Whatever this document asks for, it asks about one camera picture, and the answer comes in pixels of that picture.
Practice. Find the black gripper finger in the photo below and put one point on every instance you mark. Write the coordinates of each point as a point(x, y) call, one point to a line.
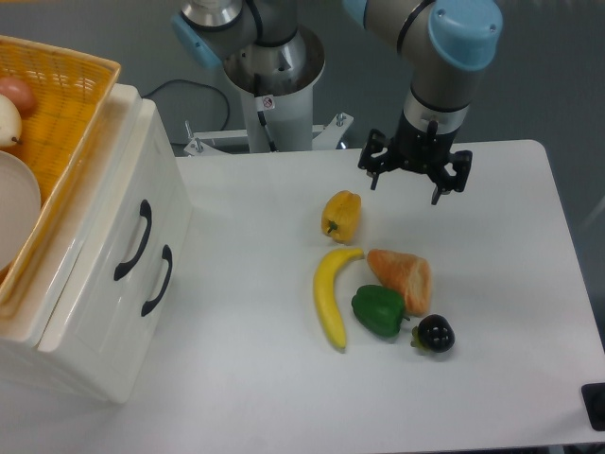
point(376, 156)
point(451, 175)

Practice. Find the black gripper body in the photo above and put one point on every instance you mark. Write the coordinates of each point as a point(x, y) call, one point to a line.
point(423, 150)

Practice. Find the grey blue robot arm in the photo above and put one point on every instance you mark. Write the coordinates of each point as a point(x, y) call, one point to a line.
point(449, 43)

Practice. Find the white drawer cabinet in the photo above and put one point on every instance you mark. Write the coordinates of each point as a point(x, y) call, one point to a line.
point(38, 291)

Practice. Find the yellow bell pepper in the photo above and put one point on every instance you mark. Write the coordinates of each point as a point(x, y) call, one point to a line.
point(341, 215)

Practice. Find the croissant bread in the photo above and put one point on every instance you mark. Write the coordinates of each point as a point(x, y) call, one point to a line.
point(408, 274)

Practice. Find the yellow banana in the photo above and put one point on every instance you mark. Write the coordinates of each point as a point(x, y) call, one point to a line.
point(324, 294)

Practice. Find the green bell pepper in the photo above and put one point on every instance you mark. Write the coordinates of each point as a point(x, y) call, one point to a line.
point(380, 310)

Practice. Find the dark purple eggplant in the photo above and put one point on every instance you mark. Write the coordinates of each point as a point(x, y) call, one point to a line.
point(433, 334)

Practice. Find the black table corner device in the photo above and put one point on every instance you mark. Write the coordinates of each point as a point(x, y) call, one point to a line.
point(593, 395)

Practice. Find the yellow woven basket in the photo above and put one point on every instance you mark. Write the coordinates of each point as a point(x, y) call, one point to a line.
point(71, 89)

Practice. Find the white plate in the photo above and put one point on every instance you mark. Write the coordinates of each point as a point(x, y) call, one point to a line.
point(20, 206)

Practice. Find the red apple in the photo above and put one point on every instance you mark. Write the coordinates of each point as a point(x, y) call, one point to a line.
point(19, 93)

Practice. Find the white pear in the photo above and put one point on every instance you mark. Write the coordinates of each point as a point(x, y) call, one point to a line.
point(10, 123)

